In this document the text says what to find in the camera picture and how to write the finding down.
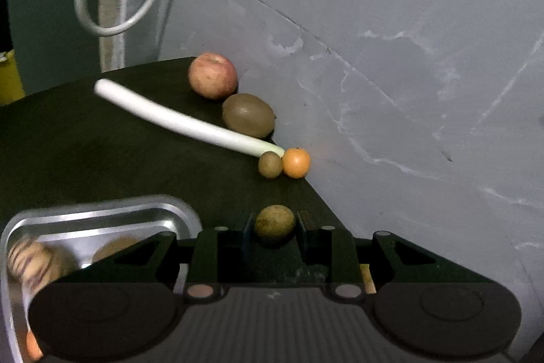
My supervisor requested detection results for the yellow-green oval fruit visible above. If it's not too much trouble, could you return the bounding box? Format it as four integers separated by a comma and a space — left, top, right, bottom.
254, 204, 296, 247

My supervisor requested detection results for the yellow plastic container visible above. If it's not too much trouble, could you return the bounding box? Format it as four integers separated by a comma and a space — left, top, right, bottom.
0, 50, 25, 105

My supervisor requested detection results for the large brown kiwi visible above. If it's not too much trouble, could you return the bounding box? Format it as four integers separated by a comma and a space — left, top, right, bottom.
91, 236, 143, 264

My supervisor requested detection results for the metal baking tray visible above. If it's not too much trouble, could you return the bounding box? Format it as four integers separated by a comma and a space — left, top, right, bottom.
0, 195, 202, 363

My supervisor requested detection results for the small orange tangerine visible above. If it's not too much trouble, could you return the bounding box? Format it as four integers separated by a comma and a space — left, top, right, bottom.
281, 148, 311, 179
25, 329, 44, 361

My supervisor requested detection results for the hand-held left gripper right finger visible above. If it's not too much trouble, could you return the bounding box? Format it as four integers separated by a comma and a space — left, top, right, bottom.
296, 210, 496, 300

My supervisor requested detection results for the small brown round fruit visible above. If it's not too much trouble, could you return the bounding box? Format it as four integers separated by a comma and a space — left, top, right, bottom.
258, 151, 284, 179

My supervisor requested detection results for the white leek stalk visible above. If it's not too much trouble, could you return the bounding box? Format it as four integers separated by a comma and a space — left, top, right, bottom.
94, 78, 285, 158

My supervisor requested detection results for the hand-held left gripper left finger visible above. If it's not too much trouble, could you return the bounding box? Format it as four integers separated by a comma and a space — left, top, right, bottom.
53, 214, 264, 300

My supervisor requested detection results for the striped pepino melon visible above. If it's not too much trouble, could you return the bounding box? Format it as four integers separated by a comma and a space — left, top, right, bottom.
6, 237, 77, 296

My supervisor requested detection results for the red apple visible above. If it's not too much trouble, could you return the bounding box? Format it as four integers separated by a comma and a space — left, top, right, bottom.
188, 52, 239, 100

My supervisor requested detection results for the blue-grey cabinet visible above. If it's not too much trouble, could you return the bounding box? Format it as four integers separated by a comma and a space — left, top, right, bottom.
6, 0, 103, 94

